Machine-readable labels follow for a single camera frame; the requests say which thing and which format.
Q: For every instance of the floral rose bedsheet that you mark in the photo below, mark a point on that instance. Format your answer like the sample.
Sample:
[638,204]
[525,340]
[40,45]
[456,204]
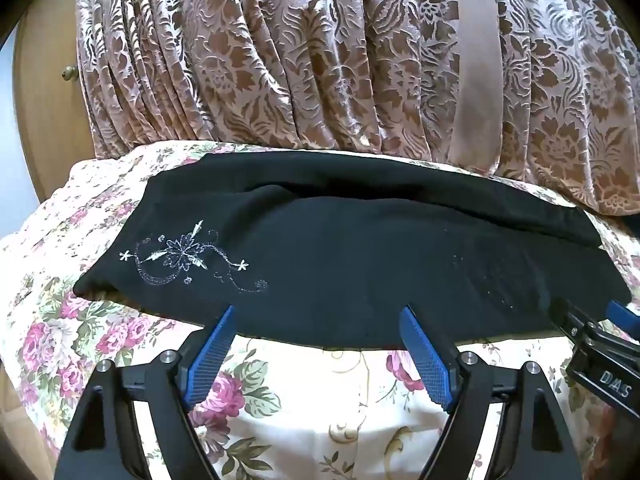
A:
[280,420]

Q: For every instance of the round metal door knob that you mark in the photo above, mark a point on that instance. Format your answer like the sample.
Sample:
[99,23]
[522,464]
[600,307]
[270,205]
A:
[67,74]

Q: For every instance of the wooden door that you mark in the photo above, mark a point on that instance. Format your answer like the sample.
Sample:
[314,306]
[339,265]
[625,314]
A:
[55,125]

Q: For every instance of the black embroidered pants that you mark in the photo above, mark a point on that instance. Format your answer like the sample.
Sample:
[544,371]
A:
[350,260]

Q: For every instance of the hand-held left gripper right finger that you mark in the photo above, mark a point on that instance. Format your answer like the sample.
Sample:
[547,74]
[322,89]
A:
[427,355]

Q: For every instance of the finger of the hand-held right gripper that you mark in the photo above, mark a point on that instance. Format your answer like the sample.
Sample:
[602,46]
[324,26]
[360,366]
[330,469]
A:
[575,327]
[619,310]

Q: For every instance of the brown floral velvet curtain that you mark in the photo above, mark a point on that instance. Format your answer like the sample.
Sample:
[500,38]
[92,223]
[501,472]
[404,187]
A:
[300,50]

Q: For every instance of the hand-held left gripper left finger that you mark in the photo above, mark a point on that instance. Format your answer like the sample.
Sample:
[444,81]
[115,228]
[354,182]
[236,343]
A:
[210,355]

